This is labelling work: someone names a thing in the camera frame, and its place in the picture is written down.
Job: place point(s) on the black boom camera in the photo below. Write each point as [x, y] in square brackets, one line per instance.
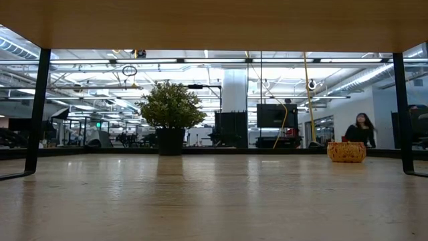
[195, 86]

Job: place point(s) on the white column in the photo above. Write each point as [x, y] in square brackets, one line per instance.
[234, 90]

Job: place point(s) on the black television screen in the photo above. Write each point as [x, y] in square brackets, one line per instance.
[277, 115]

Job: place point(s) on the person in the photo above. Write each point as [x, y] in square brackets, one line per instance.
[359, 134]

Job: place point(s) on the orange tin candle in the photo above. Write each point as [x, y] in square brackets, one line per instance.
[346, 152]

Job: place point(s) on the black television stand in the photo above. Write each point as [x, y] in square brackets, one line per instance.
[267, 142]

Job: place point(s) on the black aluminium frame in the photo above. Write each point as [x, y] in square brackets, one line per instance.
[100, 151]

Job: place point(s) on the wooden shelf riser black legs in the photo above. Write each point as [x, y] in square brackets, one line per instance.
[214, 23]

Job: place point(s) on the black cabinet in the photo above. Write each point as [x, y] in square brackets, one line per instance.
[230, 129]

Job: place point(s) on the black softbox lamp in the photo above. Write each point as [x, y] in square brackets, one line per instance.
[61, 114]

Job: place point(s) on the white light bar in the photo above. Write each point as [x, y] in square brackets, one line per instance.
[147, 61]

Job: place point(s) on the green potted plant black pot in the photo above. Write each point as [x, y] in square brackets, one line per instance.
[170, 107]

